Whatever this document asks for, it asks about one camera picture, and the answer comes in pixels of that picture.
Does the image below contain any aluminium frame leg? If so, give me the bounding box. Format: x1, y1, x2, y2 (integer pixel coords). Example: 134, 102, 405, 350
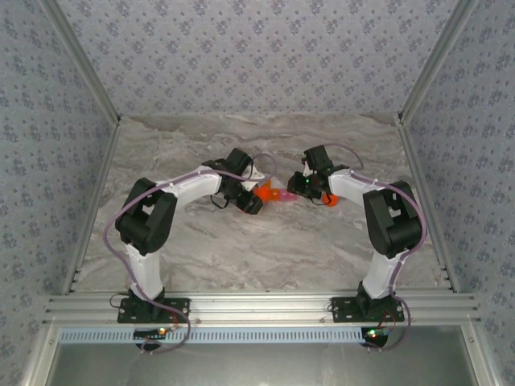
460, 324, 502, 386
19, 324, 60, 386

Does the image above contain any small circuit board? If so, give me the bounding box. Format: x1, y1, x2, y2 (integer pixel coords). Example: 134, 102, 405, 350
134, 327, 168, 339
360, 326, 392, 349

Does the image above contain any aluminium frame post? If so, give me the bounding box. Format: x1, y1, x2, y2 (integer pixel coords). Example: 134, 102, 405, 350
39, 0, 122, 126
396, 0, 480, 125

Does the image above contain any slotted grey cable duct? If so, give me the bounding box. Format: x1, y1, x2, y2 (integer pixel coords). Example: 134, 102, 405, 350
58, 326, 365, 345

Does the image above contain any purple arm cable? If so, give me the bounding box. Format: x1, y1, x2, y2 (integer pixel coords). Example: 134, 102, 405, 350
319, 142, 428, 354
103, 152, 278, 355

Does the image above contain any aluminium frame rail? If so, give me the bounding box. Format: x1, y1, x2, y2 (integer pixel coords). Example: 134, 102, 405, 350
43, 291, 483, 326

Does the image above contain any grey metal panel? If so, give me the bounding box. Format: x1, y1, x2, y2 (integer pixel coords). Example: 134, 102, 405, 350
47, 341, 482, 386

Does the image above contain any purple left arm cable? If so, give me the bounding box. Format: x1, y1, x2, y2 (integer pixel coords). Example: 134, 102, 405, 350
103, 152, 278, 355

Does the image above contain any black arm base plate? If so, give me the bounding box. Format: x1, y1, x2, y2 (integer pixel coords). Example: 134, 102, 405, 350
117, 296, 192, 325
330, 296, 406, 324

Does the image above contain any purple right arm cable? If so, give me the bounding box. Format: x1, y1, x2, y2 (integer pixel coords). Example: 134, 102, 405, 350
319, 142, 428, 354

